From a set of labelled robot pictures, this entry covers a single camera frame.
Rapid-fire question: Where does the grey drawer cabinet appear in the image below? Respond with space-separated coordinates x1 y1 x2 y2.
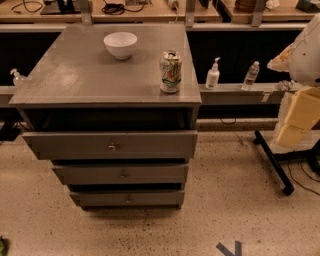
10 24 201 195

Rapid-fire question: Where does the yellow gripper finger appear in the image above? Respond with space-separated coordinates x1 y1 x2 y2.
267 45 292 72
274 87 320 148

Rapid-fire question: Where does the grey bottom drawer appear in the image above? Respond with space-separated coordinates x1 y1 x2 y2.
70 191 184 207

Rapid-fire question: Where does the clear pump sanitizer bottle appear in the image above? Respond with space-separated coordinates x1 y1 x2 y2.
10 68 26 86

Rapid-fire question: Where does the white pump lotion bottle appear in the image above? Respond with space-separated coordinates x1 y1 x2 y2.
205 57 220 89

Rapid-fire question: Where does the crumpled plastic wrapper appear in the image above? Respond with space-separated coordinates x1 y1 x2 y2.
278 80 295 91

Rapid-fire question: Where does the black monitor stand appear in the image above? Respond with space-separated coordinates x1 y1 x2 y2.
40 0 81 15

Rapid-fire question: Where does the green white soda can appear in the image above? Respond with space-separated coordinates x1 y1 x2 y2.
159 50 182 93

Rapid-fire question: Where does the black coiled cable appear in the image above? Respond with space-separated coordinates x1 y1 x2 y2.
101 0 146 16

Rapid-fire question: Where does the black stand base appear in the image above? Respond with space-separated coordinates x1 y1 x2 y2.
254 131 320 195

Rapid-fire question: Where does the grey top drawer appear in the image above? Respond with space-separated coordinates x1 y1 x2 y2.
23 131 197 160

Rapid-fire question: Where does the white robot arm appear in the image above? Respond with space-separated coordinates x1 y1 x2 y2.
267 14 320 148

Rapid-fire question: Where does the white ceramic bowl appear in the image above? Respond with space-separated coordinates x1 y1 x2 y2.
103 32 138 60

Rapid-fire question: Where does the grey drawer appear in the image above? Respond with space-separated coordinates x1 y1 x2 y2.
70 191 184 207
53 163 189 185
23 131 197 160

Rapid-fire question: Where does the clear plastic water bottle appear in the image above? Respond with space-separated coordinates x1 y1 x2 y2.
241 61 260 90

